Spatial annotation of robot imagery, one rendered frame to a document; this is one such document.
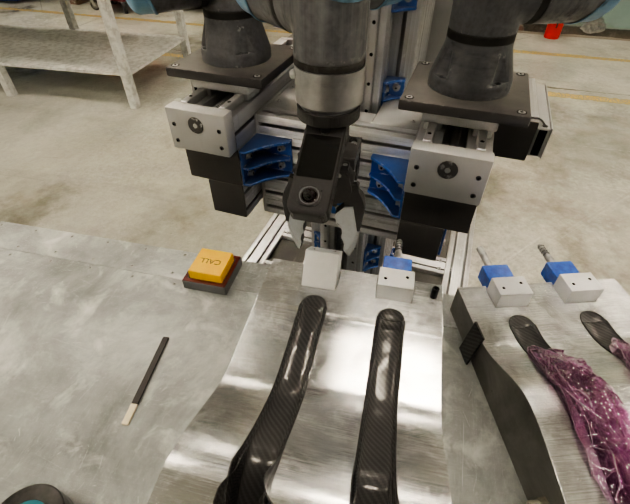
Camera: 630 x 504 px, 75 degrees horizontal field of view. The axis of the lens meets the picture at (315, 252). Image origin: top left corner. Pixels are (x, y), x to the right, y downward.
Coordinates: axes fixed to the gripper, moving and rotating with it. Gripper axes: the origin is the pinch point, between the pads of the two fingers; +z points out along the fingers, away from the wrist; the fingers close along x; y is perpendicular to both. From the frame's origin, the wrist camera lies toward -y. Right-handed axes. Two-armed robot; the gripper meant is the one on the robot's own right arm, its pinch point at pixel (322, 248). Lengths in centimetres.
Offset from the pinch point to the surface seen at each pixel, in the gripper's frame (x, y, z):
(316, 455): -5.1, -26.6, 2.4
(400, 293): -11.6, -2.4, 4.0
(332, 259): -1.5, -0.2, 1.7
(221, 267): 18.4, 3.1, 10.9
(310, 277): 1.3, -2.0, 4.2
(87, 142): 199, 171, 94
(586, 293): -38.9, 6.7, 7.2
